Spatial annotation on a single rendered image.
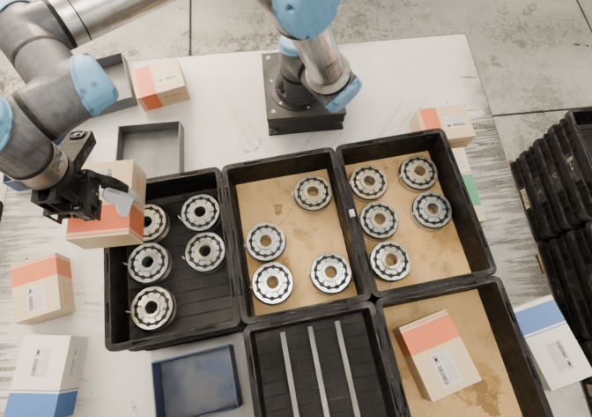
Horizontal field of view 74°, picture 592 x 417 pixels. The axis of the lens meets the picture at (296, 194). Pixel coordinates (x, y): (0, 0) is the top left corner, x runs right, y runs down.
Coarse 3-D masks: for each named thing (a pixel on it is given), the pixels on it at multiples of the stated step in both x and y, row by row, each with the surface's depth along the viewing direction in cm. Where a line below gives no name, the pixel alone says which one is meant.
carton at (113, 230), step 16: (128, 160) 81; (112, 176) 80; (128, 176) 80; (144, 176) 87; (144, 192) 86; (112, 208) 77; (80, 224) 76; (96, 224) 76; (112, 224) 76; (128, 224) 76; (80, 240) 76; (96, 240) 77; (112, 240) 78; (128, 240) 79
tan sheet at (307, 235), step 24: (240, 192) 110; (264, 192) 110; (288, 192) 110; (312, 192) 109; (240, 216) 107; (264, 216) 107; (288, 216) 107; (312, 216) 107; (336, 216) 107; (264, 240) 105; (288, 240) 104; (312, 240) 104; (336, 240) 104; (288, 264) 102; (312, 288) 100; (264, 312) 98
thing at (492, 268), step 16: (352, 144) 104; (368, 144) 104; (448, 144) 103; (464, 192) 100; (352, 208) 97; (480, 240) 94; (368, 256) 93; (368, 272) 91; (480, 272) 91; (400, 288) 90; (416, 288) 90
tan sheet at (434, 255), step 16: (384, 160) 113; (400, 160) 113; (400, 192) 109; (400, 208) 108; (400, 224) 106; (448, 224) 106; (368, 240) 104; (400, 240) 104; (416, 240) 104; (432, 240) 104; (448, 240) 104; (416, 256) 103; (432, 256) 103; (448, 256) 103; (464, 256) 103; (416, 272) 101; (432, 272) 101; (448, 272) 101; (464, 272) 101; (384, 288) 100
